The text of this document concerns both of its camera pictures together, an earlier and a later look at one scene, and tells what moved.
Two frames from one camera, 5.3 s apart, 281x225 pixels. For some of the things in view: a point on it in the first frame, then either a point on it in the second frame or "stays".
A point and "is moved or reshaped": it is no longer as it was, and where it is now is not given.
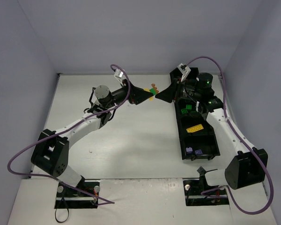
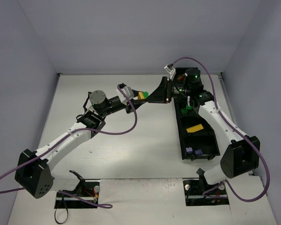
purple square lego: [198, 152] stays
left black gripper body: [131, 93] → [128, 106]
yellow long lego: [194, 129] stays
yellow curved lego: [147, 89] is moved or reshaped
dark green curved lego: [184, 110] stays
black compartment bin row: [197, 139] stays
